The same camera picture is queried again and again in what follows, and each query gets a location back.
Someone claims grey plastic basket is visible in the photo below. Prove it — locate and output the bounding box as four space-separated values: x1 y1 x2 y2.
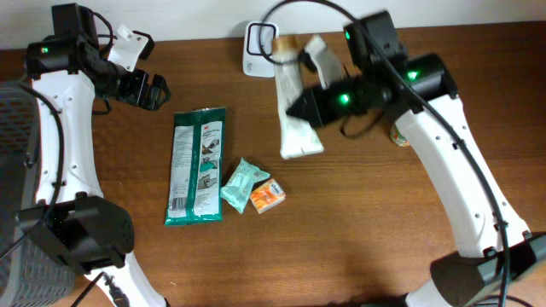
1 83 75 306

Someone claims green lid jar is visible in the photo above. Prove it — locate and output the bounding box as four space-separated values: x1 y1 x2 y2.
389 125 410 148

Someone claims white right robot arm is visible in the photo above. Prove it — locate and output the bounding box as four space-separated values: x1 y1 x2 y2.
288 11 545 306

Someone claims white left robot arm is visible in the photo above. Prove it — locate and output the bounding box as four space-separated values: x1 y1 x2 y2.
16 3 171 306

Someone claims green wipes package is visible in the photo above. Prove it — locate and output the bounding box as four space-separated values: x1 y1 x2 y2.
165 107 226 227

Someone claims teal tissue pack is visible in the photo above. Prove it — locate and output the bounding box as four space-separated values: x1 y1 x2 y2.
220 159 270 214

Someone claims orange tissue pack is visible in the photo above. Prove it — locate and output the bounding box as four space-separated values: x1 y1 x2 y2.
250 178 287 214

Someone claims white long snack pouch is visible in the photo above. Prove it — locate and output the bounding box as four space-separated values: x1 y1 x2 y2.
274 62 324 159

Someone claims white barcode scanner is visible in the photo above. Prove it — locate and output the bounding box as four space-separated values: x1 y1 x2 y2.
242 21 279 78

